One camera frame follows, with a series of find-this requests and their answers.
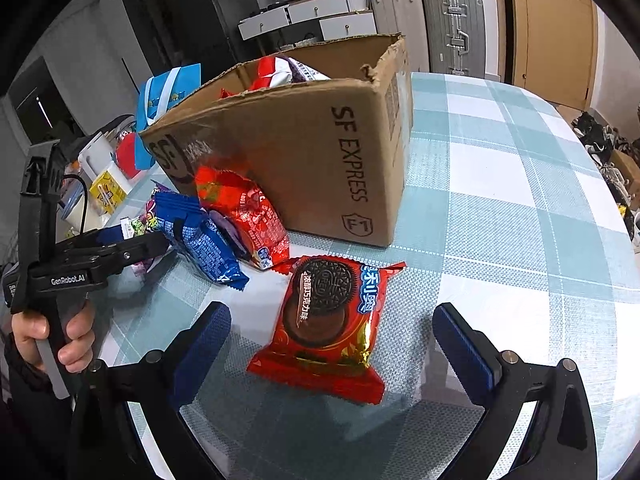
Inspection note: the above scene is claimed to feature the white drawer desk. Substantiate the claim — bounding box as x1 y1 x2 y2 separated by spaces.
237 0 378 43

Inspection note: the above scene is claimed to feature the person's left hand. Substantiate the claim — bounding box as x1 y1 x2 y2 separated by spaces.
12 301 96 376

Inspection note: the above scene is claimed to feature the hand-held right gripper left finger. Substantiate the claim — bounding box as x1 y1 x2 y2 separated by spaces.
70 301 233 480

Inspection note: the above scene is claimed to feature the red snack bag blue logo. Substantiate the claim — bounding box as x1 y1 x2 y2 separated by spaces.
194 165 292 272

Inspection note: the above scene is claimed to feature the small cardboard box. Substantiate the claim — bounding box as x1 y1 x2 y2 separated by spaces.
607 147 640 196

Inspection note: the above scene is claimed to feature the yellow packet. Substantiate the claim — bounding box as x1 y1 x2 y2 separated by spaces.
89 169 128 217

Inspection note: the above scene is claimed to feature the plaid tablecloth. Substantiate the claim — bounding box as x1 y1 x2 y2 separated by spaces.
107 71 640 480

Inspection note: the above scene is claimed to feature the white purple snack packet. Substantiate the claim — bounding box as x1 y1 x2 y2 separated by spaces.
285 56 331 83

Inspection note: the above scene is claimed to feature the group of assorted shoes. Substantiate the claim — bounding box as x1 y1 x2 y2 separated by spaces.
570 110 640 253

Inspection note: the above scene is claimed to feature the brown cardboard box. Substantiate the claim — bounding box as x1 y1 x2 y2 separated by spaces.
137 33 415 248

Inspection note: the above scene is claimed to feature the white plastic jug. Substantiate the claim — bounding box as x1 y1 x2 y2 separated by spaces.
77 130 118 186

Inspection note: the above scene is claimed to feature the person's left forearm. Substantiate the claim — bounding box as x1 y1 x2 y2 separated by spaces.
0 332 71 480

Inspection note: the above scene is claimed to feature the silver suitcase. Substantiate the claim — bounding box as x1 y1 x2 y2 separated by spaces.
422 0 487 78

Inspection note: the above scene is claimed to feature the purple cartoon snack packet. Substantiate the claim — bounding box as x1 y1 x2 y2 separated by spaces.
120 199 173 278

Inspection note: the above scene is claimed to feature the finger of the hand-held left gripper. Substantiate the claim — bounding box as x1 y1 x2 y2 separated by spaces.
55 227 128 261
102 234 172 276

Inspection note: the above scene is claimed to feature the wooden door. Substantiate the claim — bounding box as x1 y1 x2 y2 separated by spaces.
500 0 598 111

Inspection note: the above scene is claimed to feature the black cable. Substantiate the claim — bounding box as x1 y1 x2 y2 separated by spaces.
61 175 90 237

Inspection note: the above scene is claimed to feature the blue cookie packet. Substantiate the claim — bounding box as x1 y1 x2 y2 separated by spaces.
150 191 250 291

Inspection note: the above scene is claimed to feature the white suitcase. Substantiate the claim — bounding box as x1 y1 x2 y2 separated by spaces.
369 0 431 73

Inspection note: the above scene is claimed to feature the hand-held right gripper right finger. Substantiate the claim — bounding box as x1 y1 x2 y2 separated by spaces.
432 302 598 480

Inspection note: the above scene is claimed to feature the black refrigerator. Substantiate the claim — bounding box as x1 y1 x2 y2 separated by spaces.
167 0 241 56

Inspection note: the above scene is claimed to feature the red container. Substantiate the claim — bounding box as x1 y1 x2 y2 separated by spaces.
116 132 146 178

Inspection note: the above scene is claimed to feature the red chocolate cookie packet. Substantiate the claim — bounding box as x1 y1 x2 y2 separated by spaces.
246 255 407 406

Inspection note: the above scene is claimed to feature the blue cartoon tote bag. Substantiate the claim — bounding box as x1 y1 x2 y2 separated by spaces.
137 63 202 171

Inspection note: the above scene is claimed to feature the white red snack packet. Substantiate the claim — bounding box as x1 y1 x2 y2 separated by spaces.
248 56 296 92

